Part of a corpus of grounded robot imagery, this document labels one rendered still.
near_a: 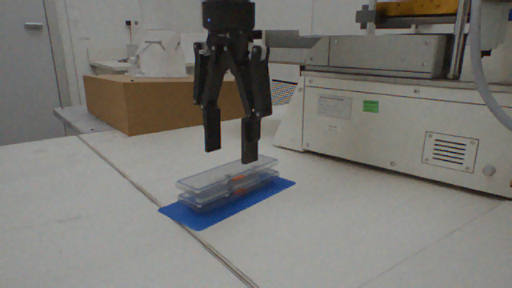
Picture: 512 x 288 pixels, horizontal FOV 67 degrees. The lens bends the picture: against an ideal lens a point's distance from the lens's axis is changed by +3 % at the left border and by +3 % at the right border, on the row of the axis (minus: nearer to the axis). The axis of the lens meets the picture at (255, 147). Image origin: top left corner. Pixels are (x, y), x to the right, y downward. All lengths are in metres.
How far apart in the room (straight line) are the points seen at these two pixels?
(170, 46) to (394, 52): 0.71
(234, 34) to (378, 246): 0.34
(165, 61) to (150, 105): 0.23
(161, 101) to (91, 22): 2.60
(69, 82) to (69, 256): 3.09
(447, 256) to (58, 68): 3.30
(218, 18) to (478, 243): 0.41
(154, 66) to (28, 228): 0.72
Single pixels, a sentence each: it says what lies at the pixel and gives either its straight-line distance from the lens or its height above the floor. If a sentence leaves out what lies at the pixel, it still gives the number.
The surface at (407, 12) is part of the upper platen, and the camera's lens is 0.78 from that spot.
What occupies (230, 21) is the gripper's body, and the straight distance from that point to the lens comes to 0.54.
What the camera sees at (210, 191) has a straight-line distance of 0.56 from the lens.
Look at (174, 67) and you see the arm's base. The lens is 1.22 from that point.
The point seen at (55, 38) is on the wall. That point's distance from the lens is 3.50.
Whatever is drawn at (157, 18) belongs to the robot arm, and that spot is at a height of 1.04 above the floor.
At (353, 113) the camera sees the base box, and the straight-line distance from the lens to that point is 0.76.
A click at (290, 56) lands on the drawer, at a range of 0.90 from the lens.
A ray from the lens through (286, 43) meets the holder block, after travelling 0.92.
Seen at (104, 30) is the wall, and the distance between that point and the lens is 3.62.
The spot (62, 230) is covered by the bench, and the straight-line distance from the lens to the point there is 0.59.
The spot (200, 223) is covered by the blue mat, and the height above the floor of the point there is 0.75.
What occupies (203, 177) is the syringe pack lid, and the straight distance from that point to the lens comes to 0.59.
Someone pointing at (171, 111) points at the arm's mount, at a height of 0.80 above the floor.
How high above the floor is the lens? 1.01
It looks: 17 degrees down
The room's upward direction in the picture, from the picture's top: straight up
